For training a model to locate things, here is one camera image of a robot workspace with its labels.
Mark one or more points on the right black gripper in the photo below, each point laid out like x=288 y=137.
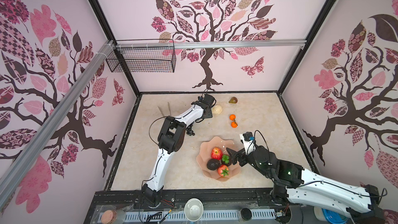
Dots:
x=241 y=154

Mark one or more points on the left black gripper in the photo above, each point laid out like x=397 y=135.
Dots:
x=208 y=114

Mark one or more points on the dark purple mangosteen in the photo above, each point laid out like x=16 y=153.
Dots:
x=226 y=160

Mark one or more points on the cream white pear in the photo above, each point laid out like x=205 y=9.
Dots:
x=217 y=109

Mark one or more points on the red apple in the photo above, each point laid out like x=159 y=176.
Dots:
x=216 y=153

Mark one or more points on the red strawberry fruit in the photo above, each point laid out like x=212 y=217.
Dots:
x=223 y=171

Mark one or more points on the dark avocado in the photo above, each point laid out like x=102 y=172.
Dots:
x=213 y=164

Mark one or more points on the brown green pear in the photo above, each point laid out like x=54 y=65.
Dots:
x=233 y=100

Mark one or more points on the pink scalloped fruit bowl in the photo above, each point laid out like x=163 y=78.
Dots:
x=204 y=156

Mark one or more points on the orange tangerine pair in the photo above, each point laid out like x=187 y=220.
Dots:
x=233 y=121

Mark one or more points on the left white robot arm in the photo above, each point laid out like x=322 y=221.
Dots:
x=170 y=140

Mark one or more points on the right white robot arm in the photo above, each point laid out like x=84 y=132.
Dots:
x=298 y=185

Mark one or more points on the dark purple grape bunch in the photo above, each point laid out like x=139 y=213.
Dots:
x=189 y=130

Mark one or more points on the silver metal tongs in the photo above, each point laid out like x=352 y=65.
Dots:
x=165 y=109

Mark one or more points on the black round cap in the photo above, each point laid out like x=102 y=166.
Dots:
x=246 y=214

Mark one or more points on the white cup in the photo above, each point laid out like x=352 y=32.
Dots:
x=193 y=210

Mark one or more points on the blue lidded container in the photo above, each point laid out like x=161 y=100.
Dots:
x=331 y=217

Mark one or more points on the pink round lid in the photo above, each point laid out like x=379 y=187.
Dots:
x=109 y=217

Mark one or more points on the black wire basket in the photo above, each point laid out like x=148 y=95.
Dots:
x=143 y=56

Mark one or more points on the aluminium rail back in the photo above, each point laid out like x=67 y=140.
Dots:
x=211 y=44

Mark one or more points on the aluminium rail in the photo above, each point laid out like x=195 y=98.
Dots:
x=211 y=44
x=19 y=168

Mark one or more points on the aluminium rail left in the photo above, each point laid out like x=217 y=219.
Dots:
x=19 y=168

